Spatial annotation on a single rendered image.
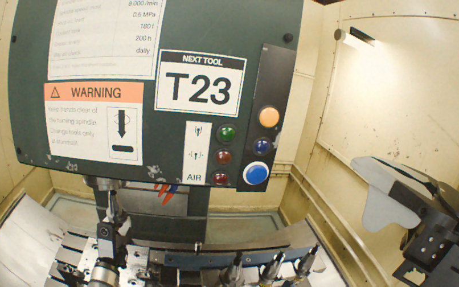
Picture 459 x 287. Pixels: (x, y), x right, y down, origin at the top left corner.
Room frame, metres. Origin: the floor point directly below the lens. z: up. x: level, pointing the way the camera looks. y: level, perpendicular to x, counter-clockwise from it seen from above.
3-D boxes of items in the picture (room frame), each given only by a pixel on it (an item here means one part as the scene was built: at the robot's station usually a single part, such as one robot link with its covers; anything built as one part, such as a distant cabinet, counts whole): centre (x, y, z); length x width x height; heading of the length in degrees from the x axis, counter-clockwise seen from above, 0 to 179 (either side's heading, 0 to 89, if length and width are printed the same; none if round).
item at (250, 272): (0.32, -0.12, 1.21); 0.07 x 0.05 x 0.01; 13
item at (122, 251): (0.27, 0.26, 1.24); 0.12 x 0.08 x 0.09; 14
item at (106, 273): (0.19, 0.24, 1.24); 0.08 x 0.05 x 0.08; 104
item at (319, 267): (0.37, -0.33, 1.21); 0.07 x 0.05 x 0.01; 13
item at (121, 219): (0.39, 0.29, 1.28); 0.06 x 0.06 x 0.03
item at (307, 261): (0.36, -0.28, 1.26); 0.04 x 0.04 x 0.07
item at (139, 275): (0.38, 0.20, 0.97); 0.13 x 0.03 x 0.15; 103
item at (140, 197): (0.82, 0.39, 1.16); 0.48 x 0.05 x 0.51; 103
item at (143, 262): (0.38, 0.38, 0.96); 0.29 x 0.23 x 0.05; 103
